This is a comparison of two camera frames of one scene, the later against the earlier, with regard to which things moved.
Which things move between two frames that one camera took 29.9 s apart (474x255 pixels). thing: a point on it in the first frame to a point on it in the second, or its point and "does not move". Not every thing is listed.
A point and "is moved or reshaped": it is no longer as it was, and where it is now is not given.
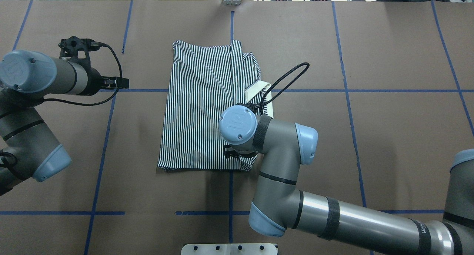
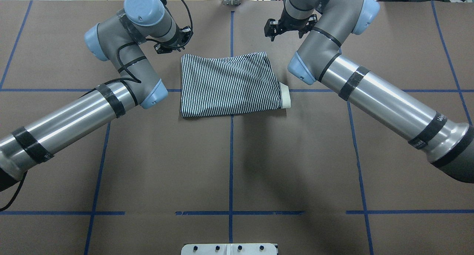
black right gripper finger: x=228 y=151 to x=287 y=24
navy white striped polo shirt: x=203 y=81 is moved or reshaped
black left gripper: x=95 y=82 to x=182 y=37
